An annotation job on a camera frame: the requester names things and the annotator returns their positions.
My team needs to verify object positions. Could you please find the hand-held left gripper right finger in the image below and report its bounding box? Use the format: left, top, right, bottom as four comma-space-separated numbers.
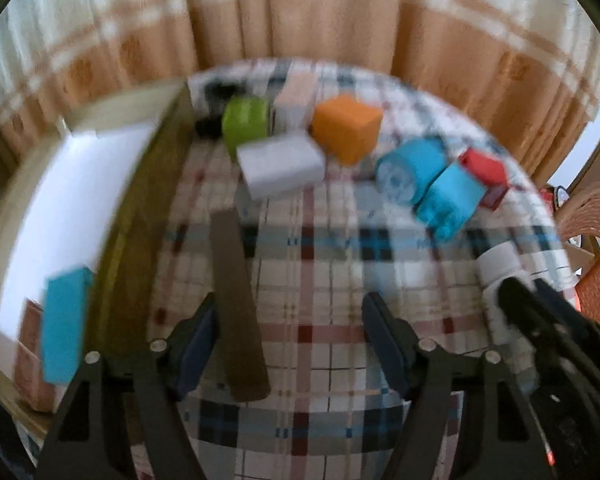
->
362, 291, 556, 480

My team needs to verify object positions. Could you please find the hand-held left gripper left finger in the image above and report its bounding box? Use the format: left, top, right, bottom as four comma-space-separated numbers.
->
35, 292, 220, 480

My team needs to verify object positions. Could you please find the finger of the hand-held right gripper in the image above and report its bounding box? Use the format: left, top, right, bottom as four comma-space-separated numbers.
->
534, 277, 583, 326
498, 276, 548, 348

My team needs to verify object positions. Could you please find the white bottle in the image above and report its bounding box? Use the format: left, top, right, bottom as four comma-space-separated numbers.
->
476, 241, 538, 386

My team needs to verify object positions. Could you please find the dark brown strip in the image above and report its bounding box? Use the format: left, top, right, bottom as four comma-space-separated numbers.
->
209, 208, 272, 402

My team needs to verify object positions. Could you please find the blue rectangular block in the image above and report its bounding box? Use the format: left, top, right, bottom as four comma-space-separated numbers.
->
414, 164, 487, 243
40, 266, 96, 386

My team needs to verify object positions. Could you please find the red block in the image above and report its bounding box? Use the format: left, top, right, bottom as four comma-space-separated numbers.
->
457, 147, 511, 211

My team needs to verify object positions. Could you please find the blue cylinder block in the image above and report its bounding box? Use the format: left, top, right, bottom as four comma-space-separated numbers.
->
375, 137, 448, 206

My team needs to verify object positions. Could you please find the gold tin box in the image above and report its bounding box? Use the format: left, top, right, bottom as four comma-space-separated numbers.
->
0, 77, 193, 433

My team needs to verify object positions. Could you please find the orange cube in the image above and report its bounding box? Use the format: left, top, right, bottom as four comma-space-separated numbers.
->
310, 94, 384, 166

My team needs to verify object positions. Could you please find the green toy block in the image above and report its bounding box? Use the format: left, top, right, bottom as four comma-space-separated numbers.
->
221, 95, 272, 157

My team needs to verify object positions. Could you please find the pink and white long box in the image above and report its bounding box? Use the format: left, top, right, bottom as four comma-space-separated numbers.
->
272, 72, 320, 131

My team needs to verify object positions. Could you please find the brown wicker chair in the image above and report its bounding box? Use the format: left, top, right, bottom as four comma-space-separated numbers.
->
555, 180, 600, 343

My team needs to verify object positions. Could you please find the pinkish brown box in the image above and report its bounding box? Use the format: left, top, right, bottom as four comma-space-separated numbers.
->
12, 297, 67, 411

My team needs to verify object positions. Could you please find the black object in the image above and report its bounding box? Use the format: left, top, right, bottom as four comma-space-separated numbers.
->
194, 116, 226, 139
204, 81, 237, 112

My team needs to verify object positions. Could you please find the beige and white curtain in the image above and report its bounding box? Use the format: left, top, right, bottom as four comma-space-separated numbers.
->
0, 0, 600, 188

